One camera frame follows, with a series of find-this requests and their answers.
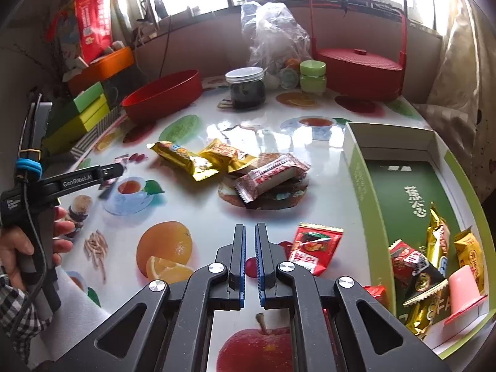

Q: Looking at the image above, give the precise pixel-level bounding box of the red black plum snack packet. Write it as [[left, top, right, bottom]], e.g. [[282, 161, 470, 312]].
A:
[[288, 223, 344, 276]]

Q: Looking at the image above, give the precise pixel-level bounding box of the pink white snack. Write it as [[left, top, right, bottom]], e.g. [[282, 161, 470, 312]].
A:
[[234, 153, 310, 204]]

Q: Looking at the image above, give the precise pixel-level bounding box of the gold blue label snack bar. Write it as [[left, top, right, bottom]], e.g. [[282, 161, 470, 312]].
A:
[[146, 140, 219, 181]]

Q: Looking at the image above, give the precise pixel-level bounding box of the small gold candy packet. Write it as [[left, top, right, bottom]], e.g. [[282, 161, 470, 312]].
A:
[[198, 139, 256, 173]]

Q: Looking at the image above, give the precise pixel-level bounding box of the green white cardboard box tray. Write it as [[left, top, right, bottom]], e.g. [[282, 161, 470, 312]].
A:
[[343, 123, 495, 359]]

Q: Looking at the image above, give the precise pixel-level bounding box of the red lid pink jelly cup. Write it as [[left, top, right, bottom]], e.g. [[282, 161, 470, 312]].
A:
[[444, 265, 487, 326]]

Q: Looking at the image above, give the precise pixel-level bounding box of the gold peanut crisp snack bar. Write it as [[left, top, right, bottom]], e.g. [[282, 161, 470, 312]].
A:
[[454, 227, 485, 294]]

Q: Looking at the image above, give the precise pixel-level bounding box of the long gold rice bar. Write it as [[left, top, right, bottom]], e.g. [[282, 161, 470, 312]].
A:
[[404, 203, 450, 339]]

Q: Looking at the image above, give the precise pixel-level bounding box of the checkered sleeve forearm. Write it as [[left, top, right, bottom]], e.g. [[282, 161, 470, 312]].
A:
[[0, 265, 52, 364]]

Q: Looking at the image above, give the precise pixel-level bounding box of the person's left hand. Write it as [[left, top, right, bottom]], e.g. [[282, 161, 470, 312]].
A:
[[1, 206, 75, 290]]

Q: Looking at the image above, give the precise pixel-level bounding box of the yellow-green box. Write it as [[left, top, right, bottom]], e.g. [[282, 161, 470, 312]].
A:
[[43, 93, 110, 155]]

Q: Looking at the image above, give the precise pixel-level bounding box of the green box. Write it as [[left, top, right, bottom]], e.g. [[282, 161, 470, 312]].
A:
[[46, 82, 104, 136]]

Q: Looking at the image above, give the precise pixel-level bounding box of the red oval bowl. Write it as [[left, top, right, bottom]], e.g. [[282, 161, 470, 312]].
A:
[[122, 70, 203, 125]]

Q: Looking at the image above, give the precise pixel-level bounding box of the orange box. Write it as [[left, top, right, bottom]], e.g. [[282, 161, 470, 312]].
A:
[[67, 47, 135, 96]]

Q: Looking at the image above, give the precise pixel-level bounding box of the dark jar white lid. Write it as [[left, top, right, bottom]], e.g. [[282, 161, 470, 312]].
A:
[[225, 66, 266, 110]]

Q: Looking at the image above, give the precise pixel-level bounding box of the red snack bag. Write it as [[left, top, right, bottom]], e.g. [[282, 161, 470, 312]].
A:
[[74, 0, 113, 64]]

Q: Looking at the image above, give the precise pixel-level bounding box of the green lidded small jar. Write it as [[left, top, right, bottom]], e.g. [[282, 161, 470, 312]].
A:
[[299, 60, 327, 95]]

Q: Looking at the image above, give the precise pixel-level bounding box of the clear plastic bag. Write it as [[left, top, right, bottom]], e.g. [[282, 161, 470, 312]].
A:
[[241, 1, 311, 82]]

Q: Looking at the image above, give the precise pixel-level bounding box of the patterned beige curtain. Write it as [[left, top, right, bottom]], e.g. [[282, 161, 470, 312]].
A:
[[417, 0, 495, 202]]

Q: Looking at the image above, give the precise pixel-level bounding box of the red basket with handle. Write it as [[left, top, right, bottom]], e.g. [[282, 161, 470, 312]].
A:
[[310, 3, 407, 102]]

